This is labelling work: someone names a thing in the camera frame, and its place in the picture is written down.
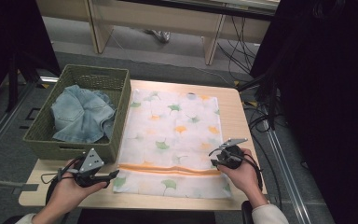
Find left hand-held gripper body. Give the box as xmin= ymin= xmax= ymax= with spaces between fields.
xmin=73 ymin=147 xmax=105 ymax=189

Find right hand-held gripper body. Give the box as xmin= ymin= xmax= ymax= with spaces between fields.
xmin=219 ymin=138 xmax=249 ymax=170

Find light blue denim shorts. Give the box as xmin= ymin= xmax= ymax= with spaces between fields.
xmin=49 ymin=84 xmax=117 ymax=144

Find green woven basket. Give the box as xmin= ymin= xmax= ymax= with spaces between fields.
xmin=22 ymin=63 xmax=132 ymax=163

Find white leaf-print laundry bag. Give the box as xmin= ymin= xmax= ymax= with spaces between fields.
xmin=112 ymin=88 xmax=233 ymax=200

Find person's right hand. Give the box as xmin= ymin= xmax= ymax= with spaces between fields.
xmin=217 ymin=147 xmax=265 ymax=202

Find person's left hand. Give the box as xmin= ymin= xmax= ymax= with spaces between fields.
xmin=46 ymin=158 xmax=109 ymax=216

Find black metal stand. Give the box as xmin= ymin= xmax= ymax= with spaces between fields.
xmin=7 ymin=51 xmax=41 ymax=114
xmin=236 ymin=69 xmax=282 ymax=131

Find black curtain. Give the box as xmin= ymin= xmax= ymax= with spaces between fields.
xmin=0 ymin=0 xmax=62 ymax=113
xmin=250 ymin=0 xmax=358 ymax=224

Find beige wooden desk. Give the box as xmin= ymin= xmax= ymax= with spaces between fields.
xmin=35 ymin=0 xmax=281 ymax=66

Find metal floor rail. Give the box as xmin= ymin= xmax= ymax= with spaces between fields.
xmin=264 ymin=122 xmax=312 ymax=224
xmin=0 ymin=81 xmax=35 ymax=166

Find grey floor cable cover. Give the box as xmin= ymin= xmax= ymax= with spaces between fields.
xmin=0 ymin=176 xmax=40 ymax=192

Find black floor cables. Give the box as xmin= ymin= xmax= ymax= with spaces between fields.
xmin=216 ymin=15 xmax=284 ymax=213

